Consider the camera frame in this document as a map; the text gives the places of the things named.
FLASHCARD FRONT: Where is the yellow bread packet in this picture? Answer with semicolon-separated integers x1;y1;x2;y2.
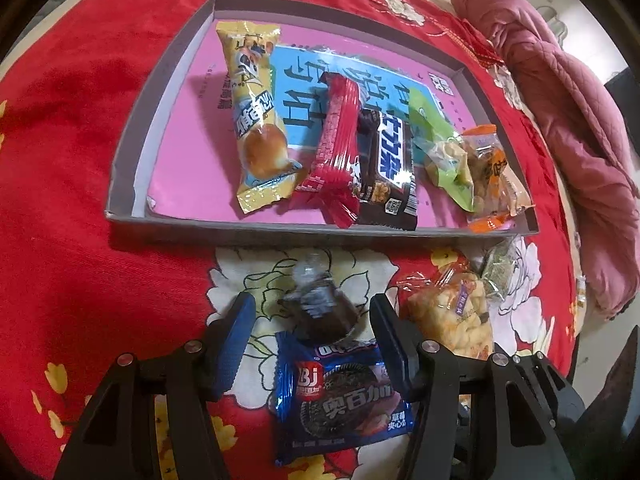
215;20;306;215

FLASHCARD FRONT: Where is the pink book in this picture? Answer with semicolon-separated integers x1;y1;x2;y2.
147;20;526;226

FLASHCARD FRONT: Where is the green snack packet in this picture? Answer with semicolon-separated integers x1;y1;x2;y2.
410;95;476;212

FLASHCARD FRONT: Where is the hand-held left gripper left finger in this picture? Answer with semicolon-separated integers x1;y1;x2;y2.
52;290;257;480

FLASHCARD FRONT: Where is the clear-wrapped dark cake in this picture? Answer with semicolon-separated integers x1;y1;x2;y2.
277;255;363;345

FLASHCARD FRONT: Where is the grey quilted headboard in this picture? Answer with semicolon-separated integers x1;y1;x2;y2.
30;0;96;56

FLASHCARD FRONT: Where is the blue cookie packet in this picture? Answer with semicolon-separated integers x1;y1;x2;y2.
274;331;415;466

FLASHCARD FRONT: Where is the clear puffed snack packet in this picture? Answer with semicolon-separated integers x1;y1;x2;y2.
400;262;496;361

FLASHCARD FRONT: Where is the orange clear snack packet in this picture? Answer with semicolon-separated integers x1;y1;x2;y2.
457;125;535;233

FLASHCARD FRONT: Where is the grey shallow cardboard box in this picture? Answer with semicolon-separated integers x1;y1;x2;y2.
104;0;541;237

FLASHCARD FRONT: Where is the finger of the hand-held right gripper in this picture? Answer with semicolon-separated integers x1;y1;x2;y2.
515;351;587;428

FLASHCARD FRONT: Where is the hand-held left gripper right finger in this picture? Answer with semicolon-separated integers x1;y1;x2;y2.
369;292;566;480

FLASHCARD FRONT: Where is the red floral blanket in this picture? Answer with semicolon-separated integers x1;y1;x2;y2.
0;0;576;480

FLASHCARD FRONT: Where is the pink quilt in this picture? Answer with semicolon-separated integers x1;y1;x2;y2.
450;0;640;318

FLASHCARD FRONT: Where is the clear packet with green filling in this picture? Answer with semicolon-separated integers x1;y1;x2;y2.
477;240;521;301

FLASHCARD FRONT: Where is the red snack bar packet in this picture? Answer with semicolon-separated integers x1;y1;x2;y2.
295;72;363;226

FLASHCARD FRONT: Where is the dark chocolate bar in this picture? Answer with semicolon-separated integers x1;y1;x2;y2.
350;107;420;231

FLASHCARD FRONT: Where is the black television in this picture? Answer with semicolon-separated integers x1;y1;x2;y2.
605;67;633;111

